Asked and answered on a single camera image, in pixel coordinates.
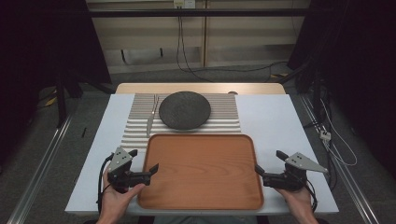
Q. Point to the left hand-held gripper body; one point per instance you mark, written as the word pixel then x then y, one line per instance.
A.
pixel 119 161

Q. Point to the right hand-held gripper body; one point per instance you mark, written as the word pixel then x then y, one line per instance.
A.
pixel 295 172

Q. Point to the person's right hand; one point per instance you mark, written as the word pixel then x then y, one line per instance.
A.
pixel 296 200

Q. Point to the person's left hand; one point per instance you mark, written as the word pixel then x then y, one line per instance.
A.
pixel 115 199

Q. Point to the white table board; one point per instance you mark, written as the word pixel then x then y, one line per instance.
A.
pixel 271 124

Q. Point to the silver metal fork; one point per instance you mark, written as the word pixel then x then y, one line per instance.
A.
pixel 151 119

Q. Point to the white power strip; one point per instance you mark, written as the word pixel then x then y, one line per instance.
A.
pixel 324 135

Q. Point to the brown wooden tray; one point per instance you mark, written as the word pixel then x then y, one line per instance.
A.
pixel 202 172

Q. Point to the dark grey round plate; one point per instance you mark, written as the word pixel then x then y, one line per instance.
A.
pixel 185 110

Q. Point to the beige ribbed placemat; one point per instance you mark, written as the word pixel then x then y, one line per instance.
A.
pixel 224 112

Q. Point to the light wooden table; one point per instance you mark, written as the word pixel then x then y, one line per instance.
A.
pixel 258 88

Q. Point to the person's grey clothing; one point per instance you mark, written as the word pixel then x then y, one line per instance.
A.
pixel 205 220

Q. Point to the dark round table grommet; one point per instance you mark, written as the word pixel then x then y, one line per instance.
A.
pixel 232 92

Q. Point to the black metal stand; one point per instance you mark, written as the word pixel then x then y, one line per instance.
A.
pixel 61 99

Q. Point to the black curtain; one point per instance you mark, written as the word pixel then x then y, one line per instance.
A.
pixel 43 46
pixel 358 62

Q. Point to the black horizontal bar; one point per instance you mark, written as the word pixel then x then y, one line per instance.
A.
pixel 199 12

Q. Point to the aluminium floor rail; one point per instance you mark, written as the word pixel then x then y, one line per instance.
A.
pixel 348 183
pixel 40 168

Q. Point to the white wall socket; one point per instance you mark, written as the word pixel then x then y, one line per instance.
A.
pixel 184 3

